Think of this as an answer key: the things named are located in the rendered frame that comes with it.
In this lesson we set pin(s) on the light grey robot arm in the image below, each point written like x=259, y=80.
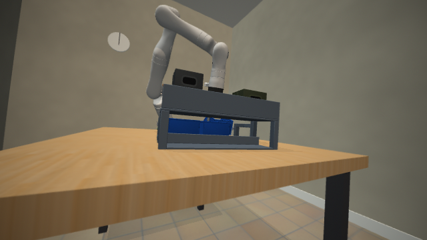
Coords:
x=169, y=18

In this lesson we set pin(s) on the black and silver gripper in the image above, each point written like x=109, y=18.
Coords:
x=215, y=84

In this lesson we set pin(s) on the blue open-front bin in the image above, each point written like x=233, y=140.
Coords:
x=214, y=128
x=183, y=126
x=222, y=120

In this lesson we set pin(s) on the dark grey metal shelf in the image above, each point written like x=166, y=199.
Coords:
x=197, y=102

